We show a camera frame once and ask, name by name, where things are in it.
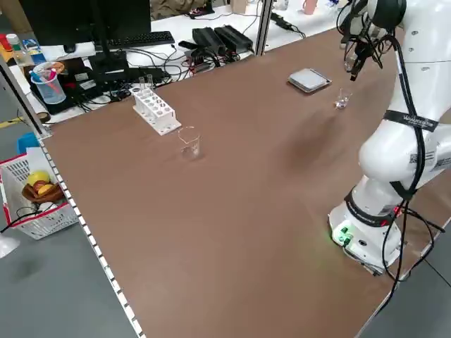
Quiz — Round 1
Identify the clear jug with pens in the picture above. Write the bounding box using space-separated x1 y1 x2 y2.
30 65 68 106

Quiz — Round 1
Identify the yellow fruit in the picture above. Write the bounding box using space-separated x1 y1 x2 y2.
27 170 50 187

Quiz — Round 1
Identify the black keyboard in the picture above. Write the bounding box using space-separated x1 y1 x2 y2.
105 30 176 49

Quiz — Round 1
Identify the silver digital balance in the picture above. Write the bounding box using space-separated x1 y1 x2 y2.
285 68 333 94

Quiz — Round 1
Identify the brown bowl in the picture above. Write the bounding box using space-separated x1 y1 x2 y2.
21 180 64 204

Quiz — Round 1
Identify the blue plastic box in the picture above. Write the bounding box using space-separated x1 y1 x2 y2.
16 132 42 156

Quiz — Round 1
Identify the large glass beaker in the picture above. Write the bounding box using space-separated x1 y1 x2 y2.
177 125 204 162

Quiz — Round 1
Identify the black power supply brick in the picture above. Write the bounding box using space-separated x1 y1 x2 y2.
192 27 227 54
214 25 254 52

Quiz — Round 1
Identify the white test tube rack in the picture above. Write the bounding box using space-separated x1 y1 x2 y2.
128 86 183 137

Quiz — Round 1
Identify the white plastic basket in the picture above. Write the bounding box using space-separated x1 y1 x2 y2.
0 153 80 241

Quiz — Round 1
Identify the black computer monitor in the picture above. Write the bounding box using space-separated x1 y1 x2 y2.
19 0 152 77

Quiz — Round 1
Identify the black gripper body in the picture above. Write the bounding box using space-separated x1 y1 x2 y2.
353 32 376 63

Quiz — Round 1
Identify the aluminium corner frame post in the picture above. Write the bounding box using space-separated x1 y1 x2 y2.
0 56 54 139

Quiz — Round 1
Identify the plastic bottle with white cap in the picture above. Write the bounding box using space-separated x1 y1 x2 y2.
5 33 27 66

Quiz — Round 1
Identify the black cable with silver sleeve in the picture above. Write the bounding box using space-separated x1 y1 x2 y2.
336 0 397 71

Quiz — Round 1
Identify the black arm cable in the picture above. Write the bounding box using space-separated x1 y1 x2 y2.
382 33 447 293

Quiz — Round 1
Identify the black power adapter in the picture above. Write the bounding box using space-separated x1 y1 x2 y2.
270 12 294 31

